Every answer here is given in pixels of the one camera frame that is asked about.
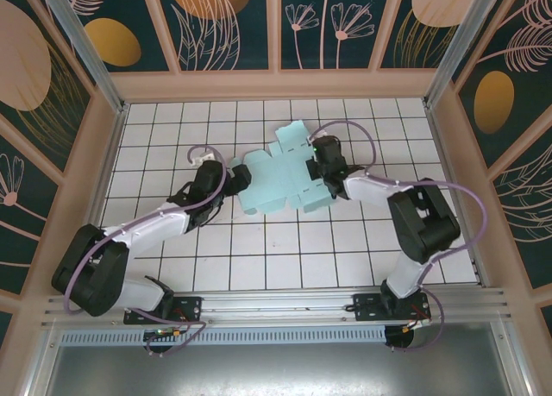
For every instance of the teal paper box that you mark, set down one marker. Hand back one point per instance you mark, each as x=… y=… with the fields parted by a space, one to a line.
x=276 y=176

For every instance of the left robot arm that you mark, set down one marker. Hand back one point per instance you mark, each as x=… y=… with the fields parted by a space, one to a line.
x=142 y=228

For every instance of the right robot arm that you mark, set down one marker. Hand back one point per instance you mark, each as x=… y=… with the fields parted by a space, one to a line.
x=422 y=228

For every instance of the yellow power connector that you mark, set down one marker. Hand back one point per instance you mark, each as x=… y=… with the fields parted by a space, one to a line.
x=172 y=335
x=416 y=325

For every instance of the grey metal sheet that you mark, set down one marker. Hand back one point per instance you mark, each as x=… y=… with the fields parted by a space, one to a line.
x=276 y=370

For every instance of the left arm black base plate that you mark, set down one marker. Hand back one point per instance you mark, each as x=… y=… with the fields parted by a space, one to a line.
x=187 y=307

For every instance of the aluminium mounting rail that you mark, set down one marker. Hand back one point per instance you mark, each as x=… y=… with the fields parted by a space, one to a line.
x=276 y=307

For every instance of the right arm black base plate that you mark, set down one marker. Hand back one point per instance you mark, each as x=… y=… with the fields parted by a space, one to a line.
x=366 y=307

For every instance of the aluminium frame post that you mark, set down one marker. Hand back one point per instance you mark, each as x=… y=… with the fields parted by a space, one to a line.
x=461 y=42
x=88 y=55

